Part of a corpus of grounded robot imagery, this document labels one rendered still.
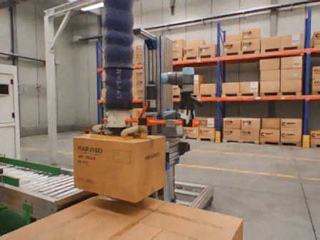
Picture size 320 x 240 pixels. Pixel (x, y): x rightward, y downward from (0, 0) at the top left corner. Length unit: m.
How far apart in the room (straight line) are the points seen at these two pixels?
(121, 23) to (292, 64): 7.39
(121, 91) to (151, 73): 0.83
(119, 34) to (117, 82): 0.34
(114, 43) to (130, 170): 0.91
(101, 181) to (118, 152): 0.27
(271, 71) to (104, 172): 7.59
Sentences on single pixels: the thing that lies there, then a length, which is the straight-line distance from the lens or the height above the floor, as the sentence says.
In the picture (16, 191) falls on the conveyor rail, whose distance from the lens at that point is 2.53.
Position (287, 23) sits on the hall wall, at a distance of 10.44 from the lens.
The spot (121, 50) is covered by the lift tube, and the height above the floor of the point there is 1.72.
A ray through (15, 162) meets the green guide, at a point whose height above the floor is 0.60.
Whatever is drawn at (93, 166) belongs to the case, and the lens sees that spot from 1.88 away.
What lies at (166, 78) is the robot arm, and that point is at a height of 1.50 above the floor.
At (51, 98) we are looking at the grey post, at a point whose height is 1.49.
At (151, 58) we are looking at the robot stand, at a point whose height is 1.81.
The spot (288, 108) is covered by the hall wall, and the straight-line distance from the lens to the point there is 10.03.
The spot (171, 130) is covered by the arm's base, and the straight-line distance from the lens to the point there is 2.29.
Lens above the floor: 1.31
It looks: 3 degrees down
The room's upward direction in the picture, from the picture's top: straight up
